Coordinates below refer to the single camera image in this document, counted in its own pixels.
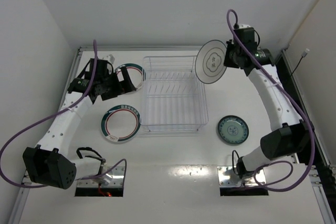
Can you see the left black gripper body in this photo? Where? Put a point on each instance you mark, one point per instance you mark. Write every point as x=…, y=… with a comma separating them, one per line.
x=113, y=85

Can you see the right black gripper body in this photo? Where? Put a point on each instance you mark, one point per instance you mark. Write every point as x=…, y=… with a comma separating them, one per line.
x=228, y=54

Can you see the green red rimmed plate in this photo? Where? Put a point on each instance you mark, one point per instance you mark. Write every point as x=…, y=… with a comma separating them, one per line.
x=120, y=124
x=136, y=73

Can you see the white plate with characters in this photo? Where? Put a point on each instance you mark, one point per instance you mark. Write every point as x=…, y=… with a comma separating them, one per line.
x=209, y=63

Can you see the green blue patterned plate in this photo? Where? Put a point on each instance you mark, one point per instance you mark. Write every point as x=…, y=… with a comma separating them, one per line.
x=232, y=130

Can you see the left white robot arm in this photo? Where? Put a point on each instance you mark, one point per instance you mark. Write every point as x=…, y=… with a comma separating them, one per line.
x=47, y=163

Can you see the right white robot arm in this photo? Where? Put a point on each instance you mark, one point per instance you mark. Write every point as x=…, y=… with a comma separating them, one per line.
x=289, y=132

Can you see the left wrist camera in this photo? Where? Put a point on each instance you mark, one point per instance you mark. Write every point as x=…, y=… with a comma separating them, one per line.
x=110, y=58

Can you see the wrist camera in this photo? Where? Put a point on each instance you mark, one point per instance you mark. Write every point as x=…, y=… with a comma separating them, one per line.
x=110, y=58
x=243, y=26

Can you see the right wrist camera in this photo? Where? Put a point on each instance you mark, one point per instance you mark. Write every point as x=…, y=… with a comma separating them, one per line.
x=243, y=26

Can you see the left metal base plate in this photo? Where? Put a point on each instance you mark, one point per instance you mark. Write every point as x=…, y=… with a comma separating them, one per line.
x=113, y=179

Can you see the metal base plate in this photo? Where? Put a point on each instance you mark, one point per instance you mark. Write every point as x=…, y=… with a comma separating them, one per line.
x=228, y=179
x=113, y=179

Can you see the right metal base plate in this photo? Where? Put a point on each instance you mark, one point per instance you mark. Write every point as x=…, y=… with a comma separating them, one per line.
x=228, y=179

